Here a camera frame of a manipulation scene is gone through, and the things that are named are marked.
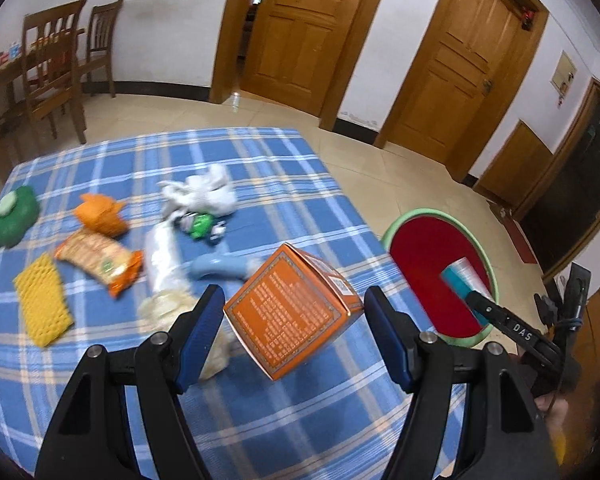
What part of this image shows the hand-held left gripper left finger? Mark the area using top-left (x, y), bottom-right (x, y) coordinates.
top-left (34, 284), bottom-right (227, 480)

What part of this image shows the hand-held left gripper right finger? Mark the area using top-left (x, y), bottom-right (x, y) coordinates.
top-left (363, 285), bottom-right (561, 480)

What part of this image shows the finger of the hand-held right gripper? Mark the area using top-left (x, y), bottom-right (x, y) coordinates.
top-left (464, 290), bottom-right (561, 356)

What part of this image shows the white and teal tube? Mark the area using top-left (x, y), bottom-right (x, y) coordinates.
top-left (440, 257), bottom-right (488, 321)

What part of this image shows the orange cardboard box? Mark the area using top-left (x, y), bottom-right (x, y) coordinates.
top-left (223, 242), bottom-right (365, 381)

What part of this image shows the clear plastic bag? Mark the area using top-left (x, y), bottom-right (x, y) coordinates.
top-left (137, 215), bottom-right (231, 381)

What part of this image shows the red basin with green rim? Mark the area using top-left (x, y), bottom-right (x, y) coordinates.
top-left (381, 208), bottom-right (498, 348)

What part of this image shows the orange snack packet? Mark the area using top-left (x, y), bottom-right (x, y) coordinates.
top-left (55, 229), bottom-right (145, 298)

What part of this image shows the white knotted sock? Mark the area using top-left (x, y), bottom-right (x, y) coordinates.
top-left (160, 164), bottom-right (238, 221)

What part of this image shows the yellow foam fruit net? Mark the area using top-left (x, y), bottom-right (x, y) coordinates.
top-left (13, 253), bottom-right (75, 348)

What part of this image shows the person's right hand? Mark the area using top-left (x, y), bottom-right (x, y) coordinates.
top-left (537, 392), bottom-right (571, 456)

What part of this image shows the red floor mat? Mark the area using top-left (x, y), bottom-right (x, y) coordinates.
top-left (500, 217), bottom-right (538, 264)

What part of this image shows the small green toy figure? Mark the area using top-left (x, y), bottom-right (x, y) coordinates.
top-left (182, 212), bottom-right (227, 245)

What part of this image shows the small wooden cabinet door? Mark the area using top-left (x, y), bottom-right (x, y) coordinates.
top-left (480, 120), bottom-right (553, 206)

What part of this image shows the blue plaid cloth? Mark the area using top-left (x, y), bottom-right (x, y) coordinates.
top-left (0, 127), bottom-right (468, 480)

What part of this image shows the green clover-shaped container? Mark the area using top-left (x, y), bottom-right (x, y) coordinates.
top-left (0, 186), bottom-right (41, 248)

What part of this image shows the closed wooden door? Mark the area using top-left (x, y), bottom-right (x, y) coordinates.
top-left (390, 0), bottom-right (523, 163)

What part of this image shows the wooden dining chair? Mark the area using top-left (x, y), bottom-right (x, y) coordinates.
top-left (20, 0), bottom-right (88, 146)
top-left (82, 0), bottom-right (124, 98)

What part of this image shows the open wooden door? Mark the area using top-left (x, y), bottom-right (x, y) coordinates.
top-left (240, 0), bottom-right (381, 106)

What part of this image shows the wooden dining table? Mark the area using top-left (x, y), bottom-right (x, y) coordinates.
top-left (0, 30), bottom-right (86, 181)

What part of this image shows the wooden door frame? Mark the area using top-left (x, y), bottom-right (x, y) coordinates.
top-left (375, 0), bottom-right (551, 183)
top-left (210, 0), bottom-right (396, 131)

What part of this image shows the beige wall panel box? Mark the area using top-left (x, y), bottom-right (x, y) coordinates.
top-left (551, 50), bottom-right (578, 97)

